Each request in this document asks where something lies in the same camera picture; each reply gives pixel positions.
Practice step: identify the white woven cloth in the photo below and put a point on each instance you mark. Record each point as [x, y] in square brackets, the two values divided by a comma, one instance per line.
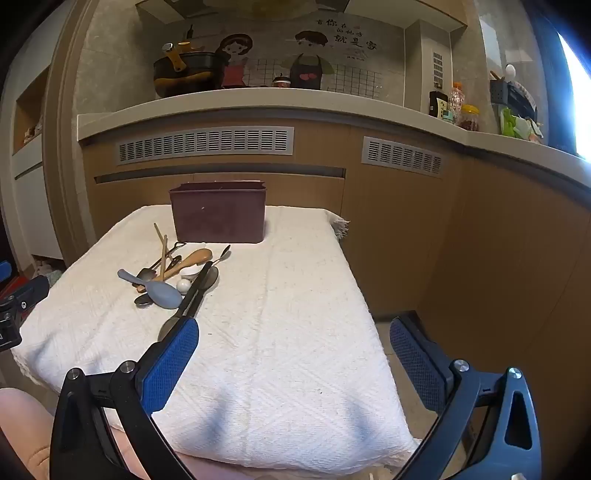
[277, 346]

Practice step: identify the small wall vent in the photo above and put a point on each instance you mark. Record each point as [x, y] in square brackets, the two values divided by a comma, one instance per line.
[437, 69]

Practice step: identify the grey utensil holder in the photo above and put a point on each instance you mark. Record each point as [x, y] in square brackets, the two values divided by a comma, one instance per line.
[497, 92]

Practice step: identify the black dish rack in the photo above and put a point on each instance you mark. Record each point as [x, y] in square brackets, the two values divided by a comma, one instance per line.
[521, 99]

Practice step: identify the small dark jar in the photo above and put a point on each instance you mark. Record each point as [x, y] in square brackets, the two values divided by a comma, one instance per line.
[281, 81]

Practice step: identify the person's leg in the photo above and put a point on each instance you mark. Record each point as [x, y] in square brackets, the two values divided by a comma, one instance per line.
[23, 429]

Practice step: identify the brown utensil container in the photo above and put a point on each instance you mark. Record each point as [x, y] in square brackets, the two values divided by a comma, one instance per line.
[217, 217]

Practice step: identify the wooden spoon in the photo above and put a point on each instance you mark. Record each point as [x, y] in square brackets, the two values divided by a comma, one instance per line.
[199, 256]

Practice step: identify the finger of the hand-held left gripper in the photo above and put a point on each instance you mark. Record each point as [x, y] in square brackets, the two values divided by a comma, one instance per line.
[32, 290]
[4, 269]

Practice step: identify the white side cabinet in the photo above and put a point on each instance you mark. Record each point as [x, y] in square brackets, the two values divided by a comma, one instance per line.
[39, 207]

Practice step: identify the cartoon wall sticker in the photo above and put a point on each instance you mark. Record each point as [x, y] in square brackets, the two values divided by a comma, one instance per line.
[351, 55]

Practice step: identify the short grey vent grille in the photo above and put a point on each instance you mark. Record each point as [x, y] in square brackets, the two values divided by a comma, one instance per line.
[404, 157]

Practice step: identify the white ceramic spoon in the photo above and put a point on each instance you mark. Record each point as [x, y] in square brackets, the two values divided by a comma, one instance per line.
[183, 286]
[190, 273]

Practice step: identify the orange-capped bottle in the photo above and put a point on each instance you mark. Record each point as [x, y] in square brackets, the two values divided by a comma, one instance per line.
[456, 101]

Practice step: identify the wooden counter cabinet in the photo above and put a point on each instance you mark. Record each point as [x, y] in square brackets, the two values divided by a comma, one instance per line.
[392, 230]

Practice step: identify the grey rice paddle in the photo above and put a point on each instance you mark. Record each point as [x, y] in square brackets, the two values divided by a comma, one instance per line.
[161, 295]

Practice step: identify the small metal spoon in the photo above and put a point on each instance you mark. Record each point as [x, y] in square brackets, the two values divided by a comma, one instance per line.
[226, 252]

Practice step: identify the green packet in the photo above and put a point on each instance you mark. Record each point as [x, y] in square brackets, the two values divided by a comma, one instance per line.
[510, 123]

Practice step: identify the window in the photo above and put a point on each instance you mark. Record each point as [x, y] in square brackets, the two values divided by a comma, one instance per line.
[575, 92]

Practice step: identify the long grey vent grille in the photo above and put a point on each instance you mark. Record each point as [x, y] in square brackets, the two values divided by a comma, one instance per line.
[203, 145]

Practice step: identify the black packet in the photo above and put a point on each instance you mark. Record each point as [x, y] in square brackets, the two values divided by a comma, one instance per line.
[437, 104]

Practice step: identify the patterned cloth pile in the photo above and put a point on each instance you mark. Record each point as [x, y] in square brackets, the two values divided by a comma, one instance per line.
[48, 272]

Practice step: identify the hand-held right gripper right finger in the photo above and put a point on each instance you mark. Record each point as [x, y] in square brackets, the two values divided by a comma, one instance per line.
[415, 360]

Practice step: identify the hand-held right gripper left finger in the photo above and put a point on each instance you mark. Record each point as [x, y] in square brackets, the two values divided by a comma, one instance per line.
[171, 364]

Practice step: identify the yellow-lidded jar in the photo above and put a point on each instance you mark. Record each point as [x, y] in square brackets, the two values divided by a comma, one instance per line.
[469, 119]

